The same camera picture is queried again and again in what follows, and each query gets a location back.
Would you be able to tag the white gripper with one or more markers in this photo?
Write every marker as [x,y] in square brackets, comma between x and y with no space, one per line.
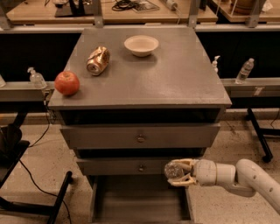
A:
[205,172]

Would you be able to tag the clear plastic water bottle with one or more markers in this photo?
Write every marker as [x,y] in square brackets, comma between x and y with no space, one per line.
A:
[173,171]

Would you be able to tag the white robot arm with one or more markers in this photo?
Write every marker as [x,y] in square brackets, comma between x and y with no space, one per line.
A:
[245,179]

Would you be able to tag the grey middle drawer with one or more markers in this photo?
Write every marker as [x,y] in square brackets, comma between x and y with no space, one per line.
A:
[123,165]

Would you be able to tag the grey top drawer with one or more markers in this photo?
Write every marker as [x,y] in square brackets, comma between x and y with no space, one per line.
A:
[191,135]

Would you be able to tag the grey open bottom drawer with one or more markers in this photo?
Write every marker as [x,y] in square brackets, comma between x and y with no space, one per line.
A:
[138,199]

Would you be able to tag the grey drawer cabinet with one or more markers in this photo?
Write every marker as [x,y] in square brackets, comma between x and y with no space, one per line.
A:
[176,84]

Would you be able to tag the background clear water bottle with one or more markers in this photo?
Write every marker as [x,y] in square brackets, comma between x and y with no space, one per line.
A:
[245,71]

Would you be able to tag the small white pump bottle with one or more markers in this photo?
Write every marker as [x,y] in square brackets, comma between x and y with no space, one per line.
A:
[215,63]

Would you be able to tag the clear pump sanitizer bottle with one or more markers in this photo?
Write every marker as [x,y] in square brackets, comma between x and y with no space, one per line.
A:
[36,78]

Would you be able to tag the black table leg right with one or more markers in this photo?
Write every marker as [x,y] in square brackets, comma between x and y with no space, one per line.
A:
[261,134]

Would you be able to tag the white paper bowl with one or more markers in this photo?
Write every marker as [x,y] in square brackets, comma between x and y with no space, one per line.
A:
[141,45]

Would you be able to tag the crushed gold soda can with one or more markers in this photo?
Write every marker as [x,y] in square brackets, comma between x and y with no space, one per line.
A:
[98,60]

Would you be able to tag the red apple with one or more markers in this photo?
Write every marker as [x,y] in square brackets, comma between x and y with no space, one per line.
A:
[67,83]

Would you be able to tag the black monitor stand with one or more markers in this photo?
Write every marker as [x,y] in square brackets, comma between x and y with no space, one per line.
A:
[73,10]

